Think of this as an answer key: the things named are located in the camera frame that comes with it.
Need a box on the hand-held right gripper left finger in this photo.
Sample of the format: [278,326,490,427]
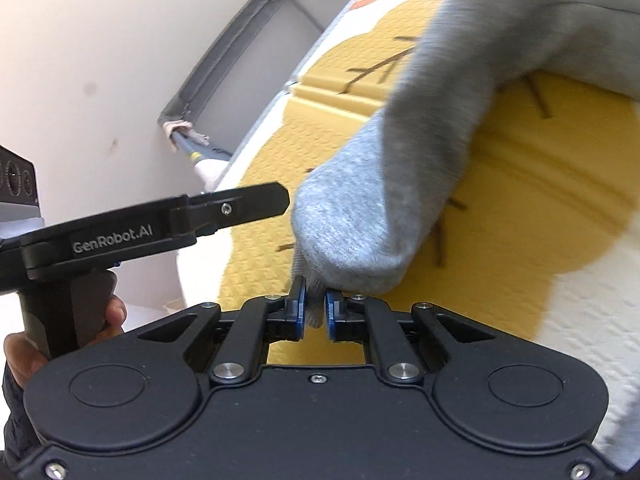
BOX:
[135,275,307,386]

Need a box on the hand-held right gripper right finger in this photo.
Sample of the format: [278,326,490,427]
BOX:
[324,288,499,386]

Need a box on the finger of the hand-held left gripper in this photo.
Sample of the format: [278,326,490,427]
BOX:
[169,182,291,239]

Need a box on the grey sweatshirt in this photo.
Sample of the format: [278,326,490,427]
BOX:
[289,0,640,329]

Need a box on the person's left hand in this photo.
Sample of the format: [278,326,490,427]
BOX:
[4,294,127,388]

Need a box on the striped pole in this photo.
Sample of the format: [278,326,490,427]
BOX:
[171,130,234,162]

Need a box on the beige cloth tie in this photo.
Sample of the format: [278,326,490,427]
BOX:
[161,118,209,147]

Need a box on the colourful foam play mat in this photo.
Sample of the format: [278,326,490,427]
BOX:
[175,0,640,472]

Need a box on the grey bed rail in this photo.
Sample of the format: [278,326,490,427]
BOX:
[156,0,352,134]

